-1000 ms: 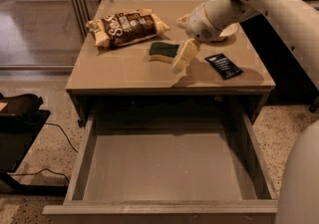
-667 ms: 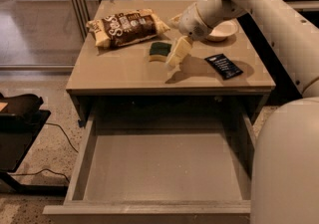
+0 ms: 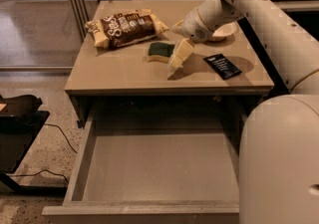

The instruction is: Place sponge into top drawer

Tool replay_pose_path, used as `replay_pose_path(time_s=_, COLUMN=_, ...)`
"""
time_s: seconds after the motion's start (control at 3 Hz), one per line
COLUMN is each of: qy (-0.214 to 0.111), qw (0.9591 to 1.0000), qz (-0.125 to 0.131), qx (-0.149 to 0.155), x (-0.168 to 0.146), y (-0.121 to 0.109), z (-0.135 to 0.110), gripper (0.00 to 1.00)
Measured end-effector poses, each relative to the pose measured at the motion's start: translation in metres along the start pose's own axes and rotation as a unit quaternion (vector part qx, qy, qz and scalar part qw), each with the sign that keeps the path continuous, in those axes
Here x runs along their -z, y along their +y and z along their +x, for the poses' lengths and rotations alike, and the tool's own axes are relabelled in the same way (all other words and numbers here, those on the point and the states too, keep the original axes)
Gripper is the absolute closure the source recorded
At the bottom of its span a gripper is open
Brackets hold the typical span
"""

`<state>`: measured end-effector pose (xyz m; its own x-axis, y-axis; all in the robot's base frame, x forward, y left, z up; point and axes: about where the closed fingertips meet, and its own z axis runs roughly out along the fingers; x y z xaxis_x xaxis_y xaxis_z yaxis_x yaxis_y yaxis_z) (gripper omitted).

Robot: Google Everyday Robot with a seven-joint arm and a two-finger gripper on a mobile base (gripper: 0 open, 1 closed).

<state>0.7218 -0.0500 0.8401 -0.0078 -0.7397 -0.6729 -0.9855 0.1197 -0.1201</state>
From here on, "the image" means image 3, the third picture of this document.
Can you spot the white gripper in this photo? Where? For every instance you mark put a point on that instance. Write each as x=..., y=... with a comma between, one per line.
x=193, y=28

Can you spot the green and yellow sponge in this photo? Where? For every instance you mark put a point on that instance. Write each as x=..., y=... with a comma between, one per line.
x=160, y=52

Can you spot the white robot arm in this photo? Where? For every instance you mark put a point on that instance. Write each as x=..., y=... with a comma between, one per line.
x=279, y=148

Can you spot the grey drawer cabinet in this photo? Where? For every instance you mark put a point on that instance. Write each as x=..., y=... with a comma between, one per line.
x=127, y=71

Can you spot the open grey top drawer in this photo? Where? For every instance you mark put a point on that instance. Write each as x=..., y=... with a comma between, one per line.
x=166, y=163

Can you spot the white paper bowl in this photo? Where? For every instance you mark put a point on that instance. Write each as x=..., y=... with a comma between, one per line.
x=223, y=32

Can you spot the black snack packet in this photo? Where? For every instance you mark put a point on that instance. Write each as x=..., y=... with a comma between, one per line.
x=220, y=64

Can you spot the brown chip bag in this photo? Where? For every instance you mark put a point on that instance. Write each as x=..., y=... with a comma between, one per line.
x=123, y=29

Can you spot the black equipment base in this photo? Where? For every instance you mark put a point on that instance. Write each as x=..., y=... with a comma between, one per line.
x=20, y=122

